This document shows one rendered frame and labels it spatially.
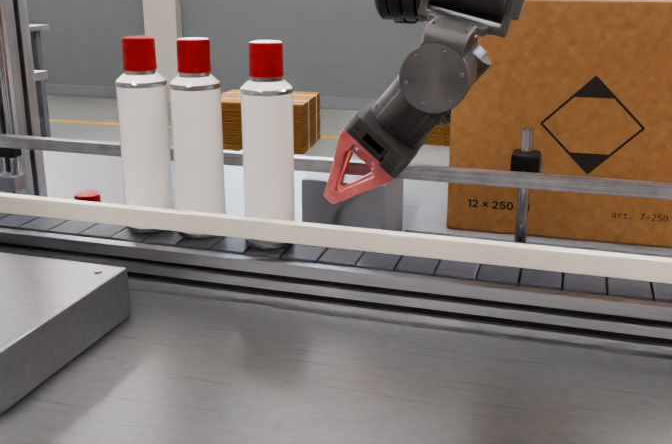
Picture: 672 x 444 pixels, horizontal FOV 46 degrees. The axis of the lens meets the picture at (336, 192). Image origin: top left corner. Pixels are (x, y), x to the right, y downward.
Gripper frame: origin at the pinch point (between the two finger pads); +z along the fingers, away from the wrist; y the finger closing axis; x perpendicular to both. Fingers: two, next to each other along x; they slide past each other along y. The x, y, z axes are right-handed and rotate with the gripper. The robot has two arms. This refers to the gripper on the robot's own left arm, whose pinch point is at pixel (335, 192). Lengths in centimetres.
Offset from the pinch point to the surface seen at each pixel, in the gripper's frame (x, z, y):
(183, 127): -15.7, 5.1, 2.2
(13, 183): -31.1, 31.8, -7.1
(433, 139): 12, 111, -433
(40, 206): -22.5, 22.6, 4.3
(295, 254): 1.2, 6.5, 3.4
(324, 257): 3.5, 4.5, 3.4
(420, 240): 8.9, -4.1, 4.6
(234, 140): -81, 184, -380
